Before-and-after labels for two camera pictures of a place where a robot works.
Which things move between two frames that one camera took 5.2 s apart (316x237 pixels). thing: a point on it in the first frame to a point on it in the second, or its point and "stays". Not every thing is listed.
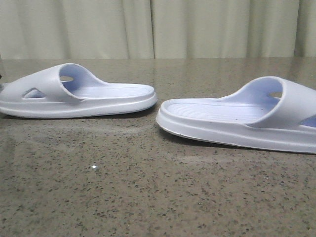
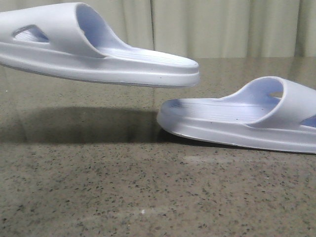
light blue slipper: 69,90 to 70,40
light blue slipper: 269,112 stays
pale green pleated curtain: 89,29 stays
